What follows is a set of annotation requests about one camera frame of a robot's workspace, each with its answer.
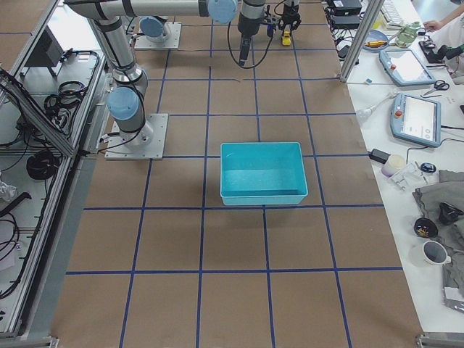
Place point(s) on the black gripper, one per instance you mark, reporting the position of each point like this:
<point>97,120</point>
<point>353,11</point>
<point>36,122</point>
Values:
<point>290,17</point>

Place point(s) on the yellow toy beetle car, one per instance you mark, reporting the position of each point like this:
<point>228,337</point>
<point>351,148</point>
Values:
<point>286,38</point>

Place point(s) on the person hand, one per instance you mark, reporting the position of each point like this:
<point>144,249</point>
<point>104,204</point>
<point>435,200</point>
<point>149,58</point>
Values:
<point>433,25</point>

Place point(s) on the blue plate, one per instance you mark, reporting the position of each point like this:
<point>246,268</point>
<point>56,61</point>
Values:
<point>376,35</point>

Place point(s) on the green toy figure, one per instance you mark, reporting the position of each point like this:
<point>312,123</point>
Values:
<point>407,34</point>

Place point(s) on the teach pendant upper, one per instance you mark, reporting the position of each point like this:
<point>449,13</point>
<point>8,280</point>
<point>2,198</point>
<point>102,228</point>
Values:
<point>404,68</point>

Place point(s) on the teach pendant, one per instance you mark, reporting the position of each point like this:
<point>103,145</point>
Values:
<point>404,68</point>
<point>416,119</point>

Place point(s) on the teach pendant lower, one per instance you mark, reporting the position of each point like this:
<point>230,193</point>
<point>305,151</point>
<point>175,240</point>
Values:
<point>416,119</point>

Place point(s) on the teal plastic storage bin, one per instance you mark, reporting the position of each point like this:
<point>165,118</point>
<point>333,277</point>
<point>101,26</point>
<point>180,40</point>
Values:
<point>262,173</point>

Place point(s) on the black power adapter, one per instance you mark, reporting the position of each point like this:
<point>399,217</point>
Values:
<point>378,156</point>

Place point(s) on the scissors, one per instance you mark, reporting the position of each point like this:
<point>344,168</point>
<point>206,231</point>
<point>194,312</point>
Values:
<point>440,85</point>

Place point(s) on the paper cup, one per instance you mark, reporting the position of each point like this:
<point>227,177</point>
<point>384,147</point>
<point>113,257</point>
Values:
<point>393,164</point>

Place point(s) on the grey cloth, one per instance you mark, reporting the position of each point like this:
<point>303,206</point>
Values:
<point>442,203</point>

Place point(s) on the black bowl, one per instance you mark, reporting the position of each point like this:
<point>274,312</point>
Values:
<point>425,228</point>

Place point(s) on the white mug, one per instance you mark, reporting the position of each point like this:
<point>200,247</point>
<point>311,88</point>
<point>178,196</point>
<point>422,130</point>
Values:
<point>429,253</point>

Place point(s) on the brown paper table cover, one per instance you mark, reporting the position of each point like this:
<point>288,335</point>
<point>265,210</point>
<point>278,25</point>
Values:
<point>262,225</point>

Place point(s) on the aluminium frame post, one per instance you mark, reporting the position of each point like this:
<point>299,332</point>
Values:
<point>371,13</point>

